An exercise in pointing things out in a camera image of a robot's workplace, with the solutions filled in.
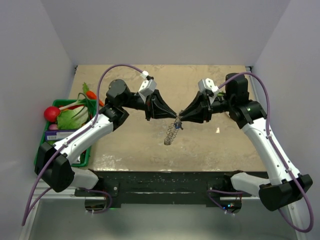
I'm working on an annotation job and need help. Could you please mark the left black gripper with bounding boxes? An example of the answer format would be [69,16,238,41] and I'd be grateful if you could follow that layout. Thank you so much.
[121,89,177,122]

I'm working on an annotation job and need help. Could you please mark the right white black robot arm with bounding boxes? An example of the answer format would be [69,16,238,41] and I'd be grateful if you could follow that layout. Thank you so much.
[179,72,313,211]

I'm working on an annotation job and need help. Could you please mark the toy bok choy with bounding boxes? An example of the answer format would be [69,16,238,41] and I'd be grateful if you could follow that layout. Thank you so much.
[56,93,93,130]

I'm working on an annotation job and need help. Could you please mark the aluminium rail frame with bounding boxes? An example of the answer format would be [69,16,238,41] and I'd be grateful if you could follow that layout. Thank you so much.
[18,177,106,240]

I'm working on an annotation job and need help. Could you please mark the orange toy carrot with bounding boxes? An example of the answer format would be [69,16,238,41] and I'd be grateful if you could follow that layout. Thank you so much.
[82,82,97,100]

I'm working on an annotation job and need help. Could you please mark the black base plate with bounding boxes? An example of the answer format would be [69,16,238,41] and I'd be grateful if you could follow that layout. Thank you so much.
[75,171,250,213]

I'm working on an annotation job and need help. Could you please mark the green plastic crate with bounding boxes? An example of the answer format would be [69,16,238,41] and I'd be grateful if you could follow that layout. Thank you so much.
[33,99,99,168]

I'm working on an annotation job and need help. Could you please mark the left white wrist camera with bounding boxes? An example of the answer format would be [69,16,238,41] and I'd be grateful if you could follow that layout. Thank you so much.
[138,79,157,103]

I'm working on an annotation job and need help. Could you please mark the purple box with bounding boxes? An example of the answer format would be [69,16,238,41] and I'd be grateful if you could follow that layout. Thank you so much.
[44,129,76,141]

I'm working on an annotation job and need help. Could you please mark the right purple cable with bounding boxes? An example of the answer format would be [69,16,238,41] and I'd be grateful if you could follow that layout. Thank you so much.
[216,71,315,233]

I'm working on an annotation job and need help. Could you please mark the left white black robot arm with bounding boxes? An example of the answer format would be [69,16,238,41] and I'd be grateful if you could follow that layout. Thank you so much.
[34,77,177,196]

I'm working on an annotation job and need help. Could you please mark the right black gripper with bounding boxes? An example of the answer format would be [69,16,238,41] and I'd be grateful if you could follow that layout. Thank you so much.
[179,90,234,124]

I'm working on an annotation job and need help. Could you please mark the white toy vegetable green leaves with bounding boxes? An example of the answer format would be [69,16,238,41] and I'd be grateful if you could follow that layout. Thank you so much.
[218,92,226,97]

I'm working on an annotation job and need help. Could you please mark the metal disc with keyrings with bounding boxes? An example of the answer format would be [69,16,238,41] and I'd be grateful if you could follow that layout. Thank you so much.
[164,113,181,146]

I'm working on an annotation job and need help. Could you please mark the red toy radish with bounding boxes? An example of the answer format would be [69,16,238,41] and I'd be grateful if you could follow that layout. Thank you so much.
[43,106,61,123]

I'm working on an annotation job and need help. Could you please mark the pink toy onion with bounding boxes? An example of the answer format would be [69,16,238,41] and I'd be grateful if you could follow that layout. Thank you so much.
[48,124,59,131]

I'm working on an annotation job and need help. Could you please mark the white silver packet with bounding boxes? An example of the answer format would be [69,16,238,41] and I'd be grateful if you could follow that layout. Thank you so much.
[72,153,89,167]

